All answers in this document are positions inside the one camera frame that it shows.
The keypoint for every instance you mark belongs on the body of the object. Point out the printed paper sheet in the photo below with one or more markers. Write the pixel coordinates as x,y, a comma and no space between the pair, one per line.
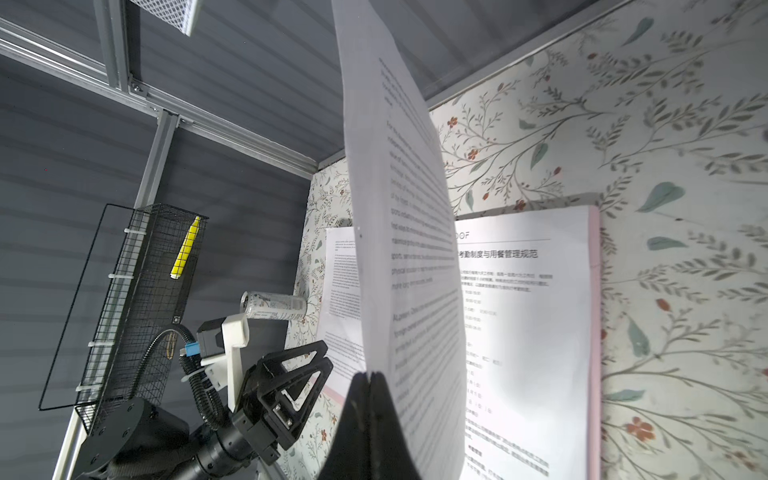
340,314
530,284
405,237

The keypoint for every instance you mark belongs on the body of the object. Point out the black wire basket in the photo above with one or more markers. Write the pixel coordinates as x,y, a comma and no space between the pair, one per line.
113,345

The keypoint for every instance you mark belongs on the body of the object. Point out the silver metal can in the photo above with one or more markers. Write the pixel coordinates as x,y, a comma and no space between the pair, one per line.
271,306

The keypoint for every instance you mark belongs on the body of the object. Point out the white wire mesh basket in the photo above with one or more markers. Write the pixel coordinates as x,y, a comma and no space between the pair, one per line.
180,14

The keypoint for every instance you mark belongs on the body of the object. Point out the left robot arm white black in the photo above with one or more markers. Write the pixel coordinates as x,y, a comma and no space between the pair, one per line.
143,441

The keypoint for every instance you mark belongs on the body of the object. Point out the yellow tube in basket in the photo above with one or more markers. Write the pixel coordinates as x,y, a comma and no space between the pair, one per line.
185,249

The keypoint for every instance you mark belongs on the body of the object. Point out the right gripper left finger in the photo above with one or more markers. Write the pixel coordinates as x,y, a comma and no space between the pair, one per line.
349,455

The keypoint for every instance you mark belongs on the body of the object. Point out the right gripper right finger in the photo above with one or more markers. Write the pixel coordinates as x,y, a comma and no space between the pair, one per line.
389,454

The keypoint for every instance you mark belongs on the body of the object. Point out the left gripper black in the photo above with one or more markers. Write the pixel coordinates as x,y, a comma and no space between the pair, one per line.
278,396

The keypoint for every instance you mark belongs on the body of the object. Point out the pink file folder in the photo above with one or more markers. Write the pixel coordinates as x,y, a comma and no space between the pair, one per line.
481,344

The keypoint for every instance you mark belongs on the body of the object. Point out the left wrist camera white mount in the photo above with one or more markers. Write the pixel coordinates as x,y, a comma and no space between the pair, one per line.
219,346

